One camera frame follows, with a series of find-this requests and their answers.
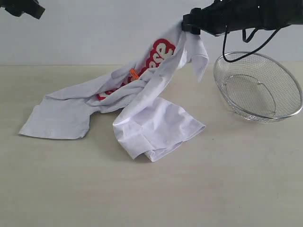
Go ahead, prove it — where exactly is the white t-shirt red print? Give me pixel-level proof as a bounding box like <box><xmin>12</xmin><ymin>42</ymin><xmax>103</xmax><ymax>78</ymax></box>
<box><xmin>19</xmin><ymin>22</ymin><xmax>209</xmax><ymax>162</ymax></box>

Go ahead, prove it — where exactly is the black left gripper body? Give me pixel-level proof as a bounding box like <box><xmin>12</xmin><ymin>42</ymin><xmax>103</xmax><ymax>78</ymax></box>
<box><xmin>0</xmin><ymin>0</ymin><xmax>45</xmax><ymax>19</ymax></box>

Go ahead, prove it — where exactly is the metal wire mesh basket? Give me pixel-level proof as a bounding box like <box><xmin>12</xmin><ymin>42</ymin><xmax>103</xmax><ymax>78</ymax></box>
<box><xmin>214</xmin><ymin>51</ymin><xmax>303</xmax><ymax>123</ymax></box>

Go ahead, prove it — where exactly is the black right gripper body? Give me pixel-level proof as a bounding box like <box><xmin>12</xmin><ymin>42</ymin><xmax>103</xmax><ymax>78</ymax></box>
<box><xmin>200</xmin><ymin>0</ymin><xmax>303</xmax><ymax>36</ymax></box>

